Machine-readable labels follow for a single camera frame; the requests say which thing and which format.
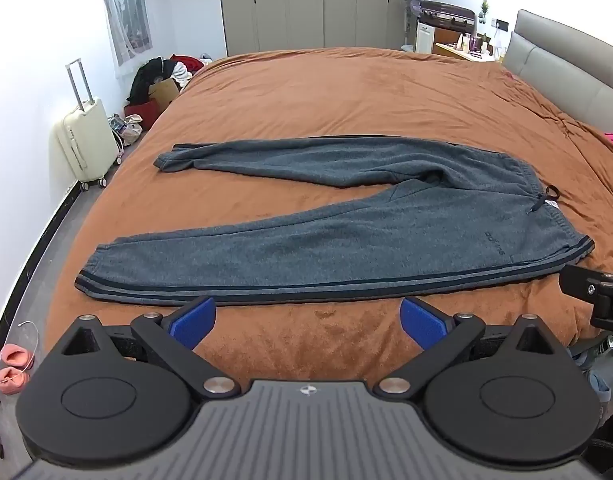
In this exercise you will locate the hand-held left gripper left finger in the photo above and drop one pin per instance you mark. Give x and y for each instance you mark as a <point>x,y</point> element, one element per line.
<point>194,321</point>

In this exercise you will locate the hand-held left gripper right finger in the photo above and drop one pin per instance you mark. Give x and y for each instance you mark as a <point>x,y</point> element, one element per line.
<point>422,322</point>

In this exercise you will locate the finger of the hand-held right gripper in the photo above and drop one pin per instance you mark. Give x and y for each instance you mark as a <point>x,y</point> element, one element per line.
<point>579,284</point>

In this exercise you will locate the grey sweat pants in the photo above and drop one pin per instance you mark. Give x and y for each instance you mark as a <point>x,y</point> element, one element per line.
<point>336,245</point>

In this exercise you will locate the pile of shoes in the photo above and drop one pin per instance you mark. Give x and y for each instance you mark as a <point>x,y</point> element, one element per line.
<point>599,385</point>

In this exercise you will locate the pink slipper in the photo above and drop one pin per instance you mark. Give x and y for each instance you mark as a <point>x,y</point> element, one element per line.
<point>11,380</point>
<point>15,355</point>

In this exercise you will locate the patterned tote bag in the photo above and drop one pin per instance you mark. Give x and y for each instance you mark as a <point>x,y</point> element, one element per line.
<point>129,130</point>

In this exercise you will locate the cream hard-shell suitcase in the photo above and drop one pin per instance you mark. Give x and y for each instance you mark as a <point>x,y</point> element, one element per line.
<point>86,140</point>

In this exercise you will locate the red box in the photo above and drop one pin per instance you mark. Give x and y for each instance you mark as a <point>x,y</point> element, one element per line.
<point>141,112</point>

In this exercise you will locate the grey padded headboard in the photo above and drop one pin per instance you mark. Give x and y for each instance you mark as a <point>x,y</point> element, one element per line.
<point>561,60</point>

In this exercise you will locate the cardboard box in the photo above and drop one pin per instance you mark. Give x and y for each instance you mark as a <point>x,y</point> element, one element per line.
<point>164,92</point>

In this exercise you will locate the bed with brown cover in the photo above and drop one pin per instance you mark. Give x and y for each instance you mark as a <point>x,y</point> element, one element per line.
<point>336,95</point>

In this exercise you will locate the pile of dark clothes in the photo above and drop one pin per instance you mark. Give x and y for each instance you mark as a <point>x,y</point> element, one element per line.
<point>151,72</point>

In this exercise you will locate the toiletry bottles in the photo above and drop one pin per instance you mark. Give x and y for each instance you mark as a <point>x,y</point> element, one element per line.
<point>474,45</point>

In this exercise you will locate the wooden desk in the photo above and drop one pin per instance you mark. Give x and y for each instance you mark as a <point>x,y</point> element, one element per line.
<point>449,49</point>

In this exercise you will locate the white cabinet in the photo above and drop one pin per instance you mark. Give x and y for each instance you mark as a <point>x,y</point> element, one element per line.
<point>424,39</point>

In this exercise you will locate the small potted plant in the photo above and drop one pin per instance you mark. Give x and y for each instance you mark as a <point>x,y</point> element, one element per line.
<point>484,7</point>

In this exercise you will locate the purple suitcase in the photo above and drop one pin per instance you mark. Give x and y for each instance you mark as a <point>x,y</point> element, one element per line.
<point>446,14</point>

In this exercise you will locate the grey sheer curtain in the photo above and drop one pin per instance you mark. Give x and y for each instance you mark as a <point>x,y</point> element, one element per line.
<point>126,15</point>

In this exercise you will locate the beige built-in wardrobe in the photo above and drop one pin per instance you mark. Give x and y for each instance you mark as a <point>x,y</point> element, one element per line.
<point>306,17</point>

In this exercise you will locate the wall socket panel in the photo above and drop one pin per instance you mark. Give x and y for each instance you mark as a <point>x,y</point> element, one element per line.
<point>500,24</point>

